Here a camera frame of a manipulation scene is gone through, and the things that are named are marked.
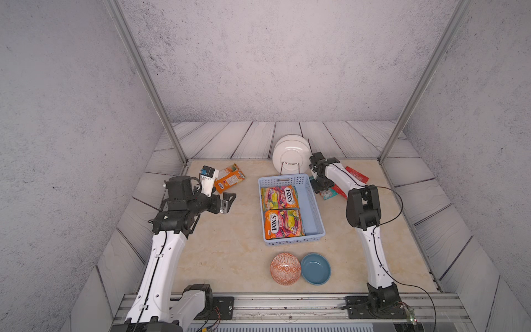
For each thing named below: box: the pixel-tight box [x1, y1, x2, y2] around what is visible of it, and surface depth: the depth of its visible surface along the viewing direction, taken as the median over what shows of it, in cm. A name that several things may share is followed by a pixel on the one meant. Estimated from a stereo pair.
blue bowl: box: [300, 253, 332, 286], surface depth 82 cm
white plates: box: [272, 134, 312, 175], surface depth 106 cm
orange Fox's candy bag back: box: [214, 163, 247, 194], surface depth 113 cm
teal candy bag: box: [319, 188, 339, 201], surface depth 106 cm
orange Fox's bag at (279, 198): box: [260, 184, 301, 211], surface depth 101 cm
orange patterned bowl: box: [269, 252, 302, 286], surface depth 82 cm
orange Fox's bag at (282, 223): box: [264, 208, 306, 241], surface depth 90 cm
